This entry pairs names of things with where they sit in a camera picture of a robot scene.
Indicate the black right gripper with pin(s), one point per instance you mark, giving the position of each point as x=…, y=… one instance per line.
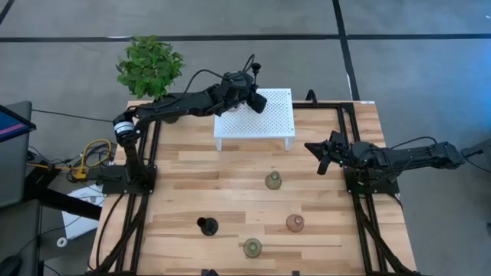
x=343, y=153

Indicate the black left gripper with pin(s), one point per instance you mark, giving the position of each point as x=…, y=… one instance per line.
x=238, y=90

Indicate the pink ribbed glass candle holder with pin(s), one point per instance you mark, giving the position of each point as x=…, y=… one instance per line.
x=295, y=222

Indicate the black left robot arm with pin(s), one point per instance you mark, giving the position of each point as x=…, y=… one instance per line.
x=172, y=105

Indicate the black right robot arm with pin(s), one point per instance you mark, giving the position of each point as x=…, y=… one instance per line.
x=414, y=157

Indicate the green ribbed glass candle holder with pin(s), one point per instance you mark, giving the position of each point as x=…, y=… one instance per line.
x=252, y=247
x=273, y=180

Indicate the white perforated metal shelf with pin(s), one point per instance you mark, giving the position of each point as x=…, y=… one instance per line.
x=276, y=122

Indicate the green artificial plant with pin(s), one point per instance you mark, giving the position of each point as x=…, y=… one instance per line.
x=149, y=67

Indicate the black stand legs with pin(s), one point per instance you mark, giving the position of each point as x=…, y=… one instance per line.
x=69, y=203

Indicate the white box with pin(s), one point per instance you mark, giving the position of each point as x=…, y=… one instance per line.
x=76, y=226

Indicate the monitor with blue screen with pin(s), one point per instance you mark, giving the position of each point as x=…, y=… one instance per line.
x=11, y=126

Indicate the white tape roll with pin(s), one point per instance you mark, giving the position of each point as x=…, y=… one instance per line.
x=57, y=242

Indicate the black computer mouse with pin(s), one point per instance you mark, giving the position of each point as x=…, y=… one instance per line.
x=9, y=265

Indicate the black aluminium table frame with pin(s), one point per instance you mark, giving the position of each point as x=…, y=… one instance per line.
x=318, y=105

